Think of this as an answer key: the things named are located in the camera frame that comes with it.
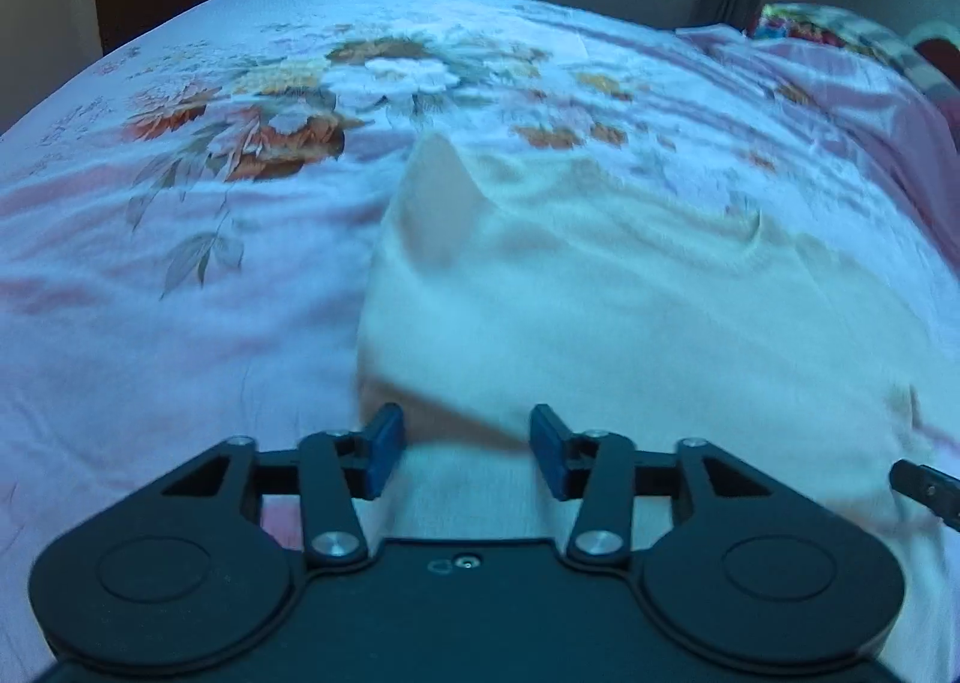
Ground floral pink bed sheet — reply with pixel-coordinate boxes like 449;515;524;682
0;0;960;683

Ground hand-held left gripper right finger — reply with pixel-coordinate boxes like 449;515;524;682
529;403;782;568

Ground colourful patterned blanket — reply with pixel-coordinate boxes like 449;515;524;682
750;2;960;100

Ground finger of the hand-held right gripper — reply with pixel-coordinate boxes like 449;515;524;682
888;459;960;532

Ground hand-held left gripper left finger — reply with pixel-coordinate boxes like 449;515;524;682
154;403;407;569

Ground dark red pillow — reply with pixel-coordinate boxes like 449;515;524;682
913;32;960;91

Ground cream knit small garment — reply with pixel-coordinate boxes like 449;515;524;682
352;131;947;526

